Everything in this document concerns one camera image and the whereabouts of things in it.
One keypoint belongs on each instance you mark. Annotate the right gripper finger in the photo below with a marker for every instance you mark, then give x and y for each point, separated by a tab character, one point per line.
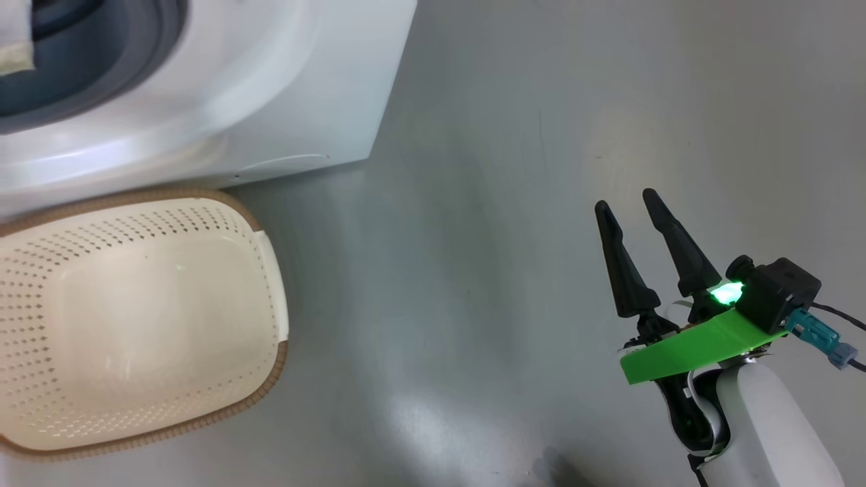
626	270
683	250

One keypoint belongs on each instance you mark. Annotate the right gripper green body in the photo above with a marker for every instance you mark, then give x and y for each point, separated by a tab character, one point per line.
697	345

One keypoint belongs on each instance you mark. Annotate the cream white garment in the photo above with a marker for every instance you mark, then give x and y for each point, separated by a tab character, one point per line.
13	40

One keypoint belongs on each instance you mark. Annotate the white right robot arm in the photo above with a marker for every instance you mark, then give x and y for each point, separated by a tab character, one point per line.
764	433

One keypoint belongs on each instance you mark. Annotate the white front-load washing machine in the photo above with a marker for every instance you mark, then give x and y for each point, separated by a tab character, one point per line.
270	81

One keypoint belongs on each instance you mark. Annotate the grey rubber door gasket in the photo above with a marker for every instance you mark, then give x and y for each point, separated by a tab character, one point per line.
128	54

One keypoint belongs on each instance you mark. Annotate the round white filter cover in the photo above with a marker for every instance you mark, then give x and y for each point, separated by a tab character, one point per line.
284	166

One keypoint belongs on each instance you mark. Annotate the cream perforated laundry basket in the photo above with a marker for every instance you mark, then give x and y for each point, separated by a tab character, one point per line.
135	325

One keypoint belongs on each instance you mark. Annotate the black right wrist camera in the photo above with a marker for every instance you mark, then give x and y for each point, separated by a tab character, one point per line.
778	291

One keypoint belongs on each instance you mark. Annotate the teal right camera connector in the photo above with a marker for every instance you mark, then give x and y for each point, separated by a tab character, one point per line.
818	335

